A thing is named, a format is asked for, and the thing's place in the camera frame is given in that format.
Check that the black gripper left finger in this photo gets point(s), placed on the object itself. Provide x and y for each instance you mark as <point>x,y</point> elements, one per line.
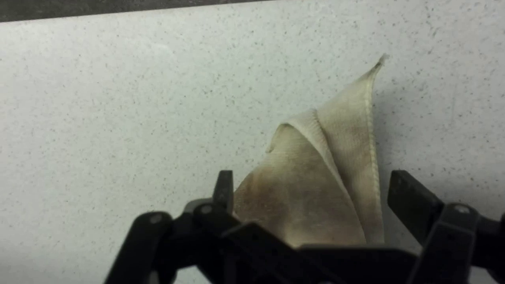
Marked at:
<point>221,221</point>

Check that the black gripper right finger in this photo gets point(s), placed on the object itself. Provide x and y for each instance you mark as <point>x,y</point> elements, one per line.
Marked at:
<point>447,237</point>

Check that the stained beige towel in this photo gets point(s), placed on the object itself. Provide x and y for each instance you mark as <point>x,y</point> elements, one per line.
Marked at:
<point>316,184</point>

